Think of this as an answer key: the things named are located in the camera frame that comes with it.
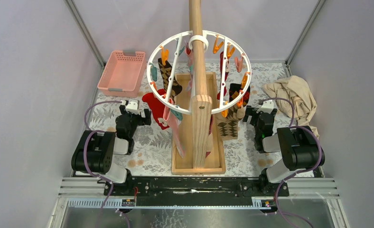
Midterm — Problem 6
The beige brown argyle sock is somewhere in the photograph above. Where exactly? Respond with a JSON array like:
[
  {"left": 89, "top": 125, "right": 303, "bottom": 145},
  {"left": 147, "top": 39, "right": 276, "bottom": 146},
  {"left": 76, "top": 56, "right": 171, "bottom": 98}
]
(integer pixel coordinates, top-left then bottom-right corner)
[{"left": 215, "top": 105, "right": 245, "bottom": 141}]

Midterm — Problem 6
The pink plastic basket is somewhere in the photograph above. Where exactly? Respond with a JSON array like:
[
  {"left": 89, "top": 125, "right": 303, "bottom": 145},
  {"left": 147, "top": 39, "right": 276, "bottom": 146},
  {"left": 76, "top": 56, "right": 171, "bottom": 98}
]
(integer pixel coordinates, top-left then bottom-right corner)
[{"left": 97, "top": 50, "right": 147, "bottom": 98}]

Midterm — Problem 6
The wooden hanger stand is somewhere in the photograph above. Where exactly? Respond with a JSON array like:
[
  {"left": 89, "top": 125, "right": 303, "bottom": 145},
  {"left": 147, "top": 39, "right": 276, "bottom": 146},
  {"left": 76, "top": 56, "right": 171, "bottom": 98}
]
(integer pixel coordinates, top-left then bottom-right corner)
[{"left": 171, "top": 0, "right": 225, "bottom": 175}]

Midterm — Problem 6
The black red yellow argyle sock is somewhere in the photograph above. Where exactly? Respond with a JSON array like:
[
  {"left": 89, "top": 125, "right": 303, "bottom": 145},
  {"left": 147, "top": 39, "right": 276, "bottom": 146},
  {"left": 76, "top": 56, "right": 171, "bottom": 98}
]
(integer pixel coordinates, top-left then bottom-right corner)
[{"left": 229, "top": 83, "right": 250, "bottom": 107}]

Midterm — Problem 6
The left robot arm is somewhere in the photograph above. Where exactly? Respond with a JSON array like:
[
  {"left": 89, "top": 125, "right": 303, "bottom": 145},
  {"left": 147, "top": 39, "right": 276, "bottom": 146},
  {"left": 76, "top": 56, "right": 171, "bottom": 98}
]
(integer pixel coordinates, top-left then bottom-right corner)
[{"left": 71, "top": 105, "right": 152, "bottom": 195}]

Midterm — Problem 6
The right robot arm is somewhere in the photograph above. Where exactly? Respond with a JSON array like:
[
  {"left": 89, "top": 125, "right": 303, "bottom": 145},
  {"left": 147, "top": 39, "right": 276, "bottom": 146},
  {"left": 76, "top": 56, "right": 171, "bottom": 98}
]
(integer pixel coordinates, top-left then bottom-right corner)
[{"left": 243, "top": 106, "right": 325, "bottom": 196}]

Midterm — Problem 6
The white round clip hanger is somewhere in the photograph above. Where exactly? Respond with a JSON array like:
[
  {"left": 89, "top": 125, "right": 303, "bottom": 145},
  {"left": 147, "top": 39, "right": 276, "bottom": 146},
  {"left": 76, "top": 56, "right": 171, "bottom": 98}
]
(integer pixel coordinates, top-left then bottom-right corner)
[{"left": 146, "top": 30, "right": 252, "bottom": 115}]

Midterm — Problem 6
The beige crumpled cloth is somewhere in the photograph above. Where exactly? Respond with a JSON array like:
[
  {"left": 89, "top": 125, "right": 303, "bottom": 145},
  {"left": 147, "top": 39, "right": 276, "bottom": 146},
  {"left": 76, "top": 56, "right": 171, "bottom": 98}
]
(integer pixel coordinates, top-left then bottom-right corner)
[{"left": 263, "top": 76, "right": 319, "bottom": 138}]

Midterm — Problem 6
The pink sock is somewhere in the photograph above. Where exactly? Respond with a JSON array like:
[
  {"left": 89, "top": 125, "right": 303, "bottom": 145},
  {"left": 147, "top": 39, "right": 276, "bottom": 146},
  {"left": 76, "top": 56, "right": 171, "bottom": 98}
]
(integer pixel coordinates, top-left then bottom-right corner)
[{"left": 163, "top": 106, "right": 185, "bottom": 158}]

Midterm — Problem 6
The floral table mat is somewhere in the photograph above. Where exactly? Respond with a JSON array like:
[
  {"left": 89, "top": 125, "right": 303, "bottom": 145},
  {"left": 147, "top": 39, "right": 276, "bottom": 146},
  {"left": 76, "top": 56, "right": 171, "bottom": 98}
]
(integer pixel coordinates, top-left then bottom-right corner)
[{"left": 88, "top": 62, "right": 287, "bottom": 177}]

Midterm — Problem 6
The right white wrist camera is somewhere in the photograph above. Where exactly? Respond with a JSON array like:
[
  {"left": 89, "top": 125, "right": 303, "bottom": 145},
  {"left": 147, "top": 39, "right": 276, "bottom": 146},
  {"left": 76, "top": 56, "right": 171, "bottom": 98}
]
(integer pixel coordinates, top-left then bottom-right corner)
[{"left": 256, "top": 100, "right": 274, "bottom": 114}]

